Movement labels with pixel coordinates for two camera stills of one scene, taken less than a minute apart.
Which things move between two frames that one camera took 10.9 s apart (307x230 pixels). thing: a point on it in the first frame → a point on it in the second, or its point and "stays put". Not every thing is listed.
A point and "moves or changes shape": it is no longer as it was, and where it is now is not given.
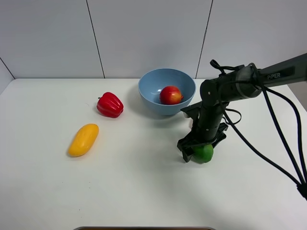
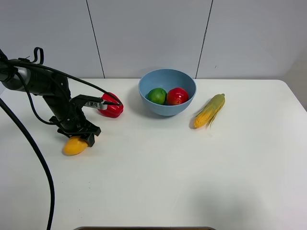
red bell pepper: x=109 y=105 stays put
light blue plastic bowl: x=150 y=85 stays put
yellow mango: x=84 y=139 moves or changes shape
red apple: x=171 y=95 moves or changes shape
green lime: x=203 y=153 → x=157 y=95
